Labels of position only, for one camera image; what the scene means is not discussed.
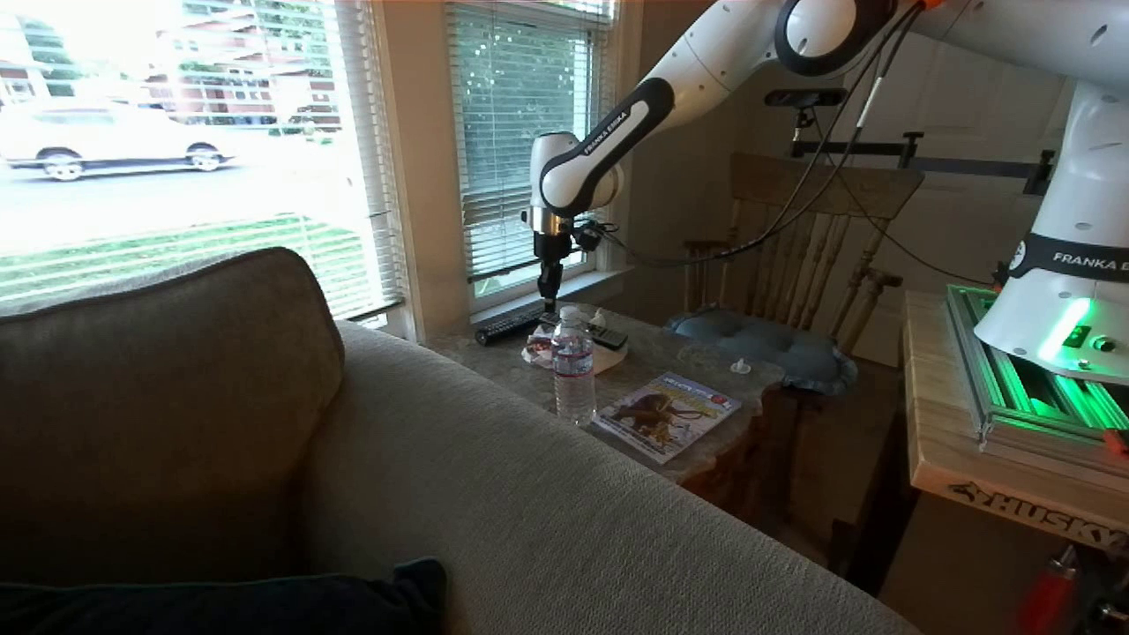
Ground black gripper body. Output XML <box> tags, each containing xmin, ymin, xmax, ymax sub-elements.
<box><xmin>531</xmin><ymin>225</ymin><xmax>580</xmax><ymax>274</ymax></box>

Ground white towel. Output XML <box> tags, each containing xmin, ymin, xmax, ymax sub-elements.
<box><xmin>519</xmin><ymin>305</ymin><xmax>631</xmax><ymax>376</ymax></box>

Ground clear plastic water bottle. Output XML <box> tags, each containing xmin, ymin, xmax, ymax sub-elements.
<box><xmin>548</xmin><ymin>303</ymin><xmax>600</xmax><ymax>428</ymax></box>

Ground narrow window blinds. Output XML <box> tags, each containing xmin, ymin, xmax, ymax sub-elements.
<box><xmin>445</xmin><ymin>0</ymin><xmax>619</xmax><ymax>309</ymax></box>

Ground magazine with animal cover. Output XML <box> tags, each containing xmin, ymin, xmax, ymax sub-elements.
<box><xmin>585</xmin><ymin>369</ymin><xmax>749</xmax><ymax>469</ymax></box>

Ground beige fabric sofa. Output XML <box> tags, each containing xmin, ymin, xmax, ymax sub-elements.
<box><xmin>0</xmin><ymin>243</ymin><xmax>920</xmax><ymax>635</ymax></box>

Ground blue ruffled seat cushion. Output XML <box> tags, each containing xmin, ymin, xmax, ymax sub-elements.
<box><xmin>667</xmin><ymin>305</ymin><xmax>861</xmax><ymax>397</ymax></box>

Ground wooden rocking chair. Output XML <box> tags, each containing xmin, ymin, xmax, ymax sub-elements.
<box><xmin>677</xmin><ymin>149</ymin><xmax>933</xmax><ymax>575</ymax></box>

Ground wide window blinds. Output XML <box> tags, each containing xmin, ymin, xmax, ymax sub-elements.
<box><xmin>0</xmin><ymin>0</ymin><xmax>411</xmax><ymax>328</ymax></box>

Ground silver car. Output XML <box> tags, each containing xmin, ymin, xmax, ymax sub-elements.
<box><xmin>0</xmin><ymin>103</ymin><xmax>232</xmax><ymax>187</ymax></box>

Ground metal robot mounting plate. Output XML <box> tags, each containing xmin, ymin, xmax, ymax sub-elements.
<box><xmin>947</xmin><ymin>279</ymin><xmax>1129</xmax><ymax>455</ymax></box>

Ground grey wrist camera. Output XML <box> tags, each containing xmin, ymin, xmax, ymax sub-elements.
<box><xmin>567</xmin><ymin>212</ymin><xmax>619</xmax><ymax>257</ymax></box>

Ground black stereo camera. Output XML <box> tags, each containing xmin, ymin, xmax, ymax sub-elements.
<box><xmin>761</xmin><ymin>83</ymin><xmax>852</xmax><ymax>111</ymax></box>

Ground thin black camera cable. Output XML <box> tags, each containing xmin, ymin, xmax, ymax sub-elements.
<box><xmin>821</xmin><ymin>143</ymin><xmax>1016</xmax><ymax>291</ymax></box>

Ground black camera boom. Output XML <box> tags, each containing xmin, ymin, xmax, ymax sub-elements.
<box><xmin>787</xmin><ymin>103</ymin><xmax>1059</xmax><ymax>197</ymax></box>

